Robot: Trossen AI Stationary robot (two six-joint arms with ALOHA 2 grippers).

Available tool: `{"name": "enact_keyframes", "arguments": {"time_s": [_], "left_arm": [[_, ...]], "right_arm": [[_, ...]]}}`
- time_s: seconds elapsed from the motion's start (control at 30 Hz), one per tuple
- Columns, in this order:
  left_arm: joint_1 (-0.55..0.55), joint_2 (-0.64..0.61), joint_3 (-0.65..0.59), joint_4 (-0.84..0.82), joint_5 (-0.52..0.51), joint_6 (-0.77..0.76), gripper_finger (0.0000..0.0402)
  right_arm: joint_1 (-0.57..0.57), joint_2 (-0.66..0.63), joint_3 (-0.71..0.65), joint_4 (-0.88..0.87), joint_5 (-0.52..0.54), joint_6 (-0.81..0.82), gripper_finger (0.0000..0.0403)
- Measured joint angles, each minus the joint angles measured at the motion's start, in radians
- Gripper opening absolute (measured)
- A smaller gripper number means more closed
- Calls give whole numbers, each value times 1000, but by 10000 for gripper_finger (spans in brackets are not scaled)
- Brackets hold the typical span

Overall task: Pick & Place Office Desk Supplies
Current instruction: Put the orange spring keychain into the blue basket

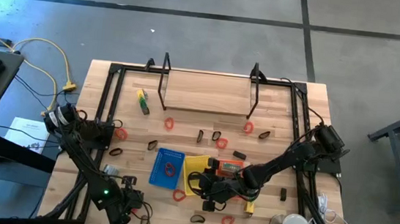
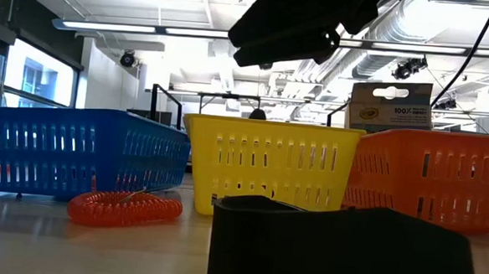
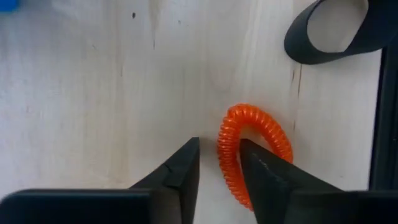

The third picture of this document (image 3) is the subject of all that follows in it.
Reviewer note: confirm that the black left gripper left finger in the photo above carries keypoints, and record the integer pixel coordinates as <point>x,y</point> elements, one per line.
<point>161,199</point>

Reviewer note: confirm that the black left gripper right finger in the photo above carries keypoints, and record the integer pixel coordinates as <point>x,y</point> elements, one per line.
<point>280,193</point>

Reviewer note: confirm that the black rubber wristband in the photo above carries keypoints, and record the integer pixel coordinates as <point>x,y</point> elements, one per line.
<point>293,43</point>

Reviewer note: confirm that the blue plastic basket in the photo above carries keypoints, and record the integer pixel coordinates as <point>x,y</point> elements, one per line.
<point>7,4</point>

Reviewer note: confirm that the black aluminium rig frame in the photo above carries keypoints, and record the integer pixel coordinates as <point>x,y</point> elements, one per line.
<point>385,124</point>

